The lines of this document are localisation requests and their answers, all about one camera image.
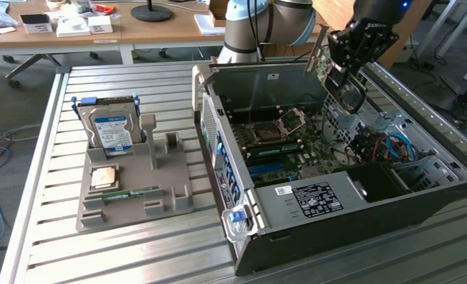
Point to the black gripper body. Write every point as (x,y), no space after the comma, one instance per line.
(379,14)

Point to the green graphics card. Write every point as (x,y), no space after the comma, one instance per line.
(350,94)

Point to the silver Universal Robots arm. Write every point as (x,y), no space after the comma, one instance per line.
(248,29)

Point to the wooden cabinet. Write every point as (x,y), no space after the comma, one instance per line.
(415,35)

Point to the perforated metal cage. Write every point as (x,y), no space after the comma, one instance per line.
(335,124)

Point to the metal socket cover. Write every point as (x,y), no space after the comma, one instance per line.
(292,119)

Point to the brown cardboard box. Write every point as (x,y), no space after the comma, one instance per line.
(216,10)

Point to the white paper stack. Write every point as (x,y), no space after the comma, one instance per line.
(208,26)

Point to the CPU socket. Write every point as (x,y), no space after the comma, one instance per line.
(266,134)

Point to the green motherboard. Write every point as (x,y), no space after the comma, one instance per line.
(316,154)

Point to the installed RAM stick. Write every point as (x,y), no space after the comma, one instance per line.
(270,151)

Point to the blue expansion slot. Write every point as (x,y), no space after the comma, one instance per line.
(266,169)

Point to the metal disk bay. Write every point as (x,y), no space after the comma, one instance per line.
(426,174)

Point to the wooden office desk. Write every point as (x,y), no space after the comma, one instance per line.
(39,40)
(158,32)

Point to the black round lamp base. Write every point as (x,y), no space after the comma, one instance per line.
(151,13)

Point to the silver power supply unit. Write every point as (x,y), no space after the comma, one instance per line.
(280,207)

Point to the red plastic object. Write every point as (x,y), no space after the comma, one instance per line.
(106,9)

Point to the plain white box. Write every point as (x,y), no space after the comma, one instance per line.
(99,25)

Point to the blue case latch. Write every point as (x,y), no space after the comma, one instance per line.
(236,216)

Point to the black open PC case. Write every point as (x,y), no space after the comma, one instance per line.
(335,236)

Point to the hard disk with blue caddy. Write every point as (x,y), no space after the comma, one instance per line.
(111,130)

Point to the grey parts rack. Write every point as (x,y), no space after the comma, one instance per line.
(138,177)

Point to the white box with tape roll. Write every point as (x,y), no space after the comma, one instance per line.
(72,26)

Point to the green RAM stick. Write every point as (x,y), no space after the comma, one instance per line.
(128,193)

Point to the silver CPU chip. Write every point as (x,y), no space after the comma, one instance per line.
(103,178)

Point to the white box with black inside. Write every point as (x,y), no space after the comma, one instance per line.
(35,23)

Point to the white desk frame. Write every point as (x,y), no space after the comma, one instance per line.
(460,26)

